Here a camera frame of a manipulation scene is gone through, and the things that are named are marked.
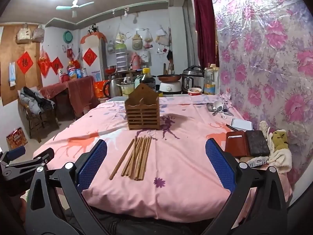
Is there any red cloth covered table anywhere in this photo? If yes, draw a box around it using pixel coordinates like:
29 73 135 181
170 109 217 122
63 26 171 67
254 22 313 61
40 76 100 117

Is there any brown wooden chopstick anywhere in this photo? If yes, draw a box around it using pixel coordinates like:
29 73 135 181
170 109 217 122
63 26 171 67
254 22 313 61
109 138 136 180
135 136 148 180
129 136 145 180
139 136 152 180
121 137 143 178

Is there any cooking oil bottle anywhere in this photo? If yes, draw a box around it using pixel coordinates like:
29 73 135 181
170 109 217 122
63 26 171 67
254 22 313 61
203 64 219 95

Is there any silver pressure cooker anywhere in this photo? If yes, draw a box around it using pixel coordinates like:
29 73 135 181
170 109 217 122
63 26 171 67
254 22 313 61
181 65 204 93

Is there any dark soy sauce bottle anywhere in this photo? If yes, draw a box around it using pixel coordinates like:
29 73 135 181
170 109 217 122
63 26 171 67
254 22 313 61
141 68 156 91

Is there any cream plush toy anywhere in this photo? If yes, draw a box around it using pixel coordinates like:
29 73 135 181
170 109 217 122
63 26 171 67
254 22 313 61
259 120 292 174

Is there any wooden chopstick holder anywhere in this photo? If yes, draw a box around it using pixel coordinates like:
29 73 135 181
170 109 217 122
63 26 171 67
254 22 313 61
125 83 160 130

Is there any green ceiling fan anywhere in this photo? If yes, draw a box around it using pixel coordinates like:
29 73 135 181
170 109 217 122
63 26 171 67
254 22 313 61
56 0 94 18

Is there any stacked grey steamer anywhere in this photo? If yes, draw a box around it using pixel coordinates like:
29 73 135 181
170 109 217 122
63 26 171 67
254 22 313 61
115 43 128 71

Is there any dark red curtain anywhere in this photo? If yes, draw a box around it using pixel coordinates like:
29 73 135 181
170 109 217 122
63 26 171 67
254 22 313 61
194 0 218 69

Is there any pink deer print tablecloth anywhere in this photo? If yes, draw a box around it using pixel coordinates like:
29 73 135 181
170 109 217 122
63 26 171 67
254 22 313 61
35 95 231 222

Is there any brown frying pan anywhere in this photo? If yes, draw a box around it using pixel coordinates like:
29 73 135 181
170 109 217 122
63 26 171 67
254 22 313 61
157 74 181 82

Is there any cream enamel pot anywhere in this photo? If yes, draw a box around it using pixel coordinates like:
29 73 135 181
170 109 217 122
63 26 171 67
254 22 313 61
117 83 135 97

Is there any pink thermos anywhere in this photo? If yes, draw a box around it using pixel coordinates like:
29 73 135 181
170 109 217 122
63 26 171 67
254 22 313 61
131 52 141 70

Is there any steel electric kettle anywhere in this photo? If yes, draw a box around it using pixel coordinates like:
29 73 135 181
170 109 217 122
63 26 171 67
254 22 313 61
102 78 123 98

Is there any white electric hotplate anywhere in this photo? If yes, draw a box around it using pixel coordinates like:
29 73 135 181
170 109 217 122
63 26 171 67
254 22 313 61
159 81 182 94

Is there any wooden chair with clothes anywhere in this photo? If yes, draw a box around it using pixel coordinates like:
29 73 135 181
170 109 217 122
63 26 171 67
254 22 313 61
17 87 59 143

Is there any red gift box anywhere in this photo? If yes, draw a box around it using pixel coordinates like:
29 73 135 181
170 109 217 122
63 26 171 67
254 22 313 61
6 127 27 150

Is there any red white bowl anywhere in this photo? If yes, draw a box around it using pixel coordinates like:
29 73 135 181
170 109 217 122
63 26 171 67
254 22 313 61
187 88 202 96

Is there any white refrigerator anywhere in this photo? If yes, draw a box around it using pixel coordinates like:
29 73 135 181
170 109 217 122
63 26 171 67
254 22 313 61
80 32 107 82

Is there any metal spoon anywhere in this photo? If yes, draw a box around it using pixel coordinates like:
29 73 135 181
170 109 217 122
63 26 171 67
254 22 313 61
206 103 216 116

